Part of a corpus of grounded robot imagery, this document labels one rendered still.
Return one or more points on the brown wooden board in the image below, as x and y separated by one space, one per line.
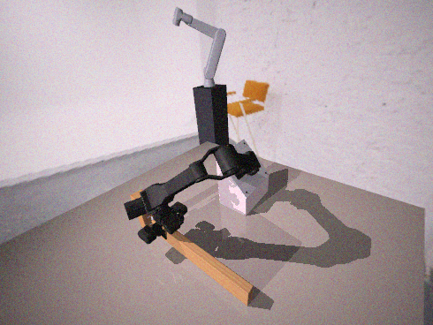
231 281

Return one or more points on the wooden post with slot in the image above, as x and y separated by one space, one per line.
144 219

